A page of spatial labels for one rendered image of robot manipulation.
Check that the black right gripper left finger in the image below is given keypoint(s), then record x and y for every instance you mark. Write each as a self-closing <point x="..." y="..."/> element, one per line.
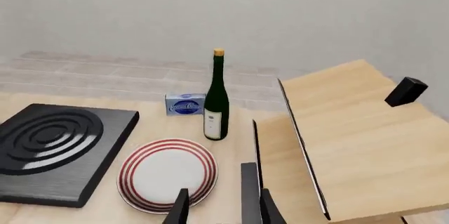
<point x="179" y="209"/>

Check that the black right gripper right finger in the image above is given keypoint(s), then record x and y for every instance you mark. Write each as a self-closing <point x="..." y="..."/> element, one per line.
<point x="271" y="212"/>

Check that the flat black stove plate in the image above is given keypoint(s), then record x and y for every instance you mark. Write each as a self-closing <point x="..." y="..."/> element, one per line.
<point x="52" y="150"/>

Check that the black upright bar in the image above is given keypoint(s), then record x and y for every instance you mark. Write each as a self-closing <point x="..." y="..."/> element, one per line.
<point x="250" y="192"/>

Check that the white plate with red rings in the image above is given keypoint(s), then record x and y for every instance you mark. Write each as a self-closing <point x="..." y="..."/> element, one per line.
<point x="167" y="171"/>

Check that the blue cream cheese box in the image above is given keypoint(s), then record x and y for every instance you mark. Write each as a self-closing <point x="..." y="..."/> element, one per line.
<point x="184" y="108"/>

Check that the dark green wine bottle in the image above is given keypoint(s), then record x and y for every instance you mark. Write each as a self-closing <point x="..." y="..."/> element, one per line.
<point x="216" y="108"/>

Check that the pale wooden cabinet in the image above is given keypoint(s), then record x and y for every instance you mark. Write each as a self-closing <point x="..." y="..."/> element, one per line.
<point x="361" y="142"/>

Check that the small black block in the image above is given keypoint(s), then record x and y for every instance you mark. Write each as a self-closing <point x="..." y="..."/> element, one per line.
<point x="406" y="91"/>

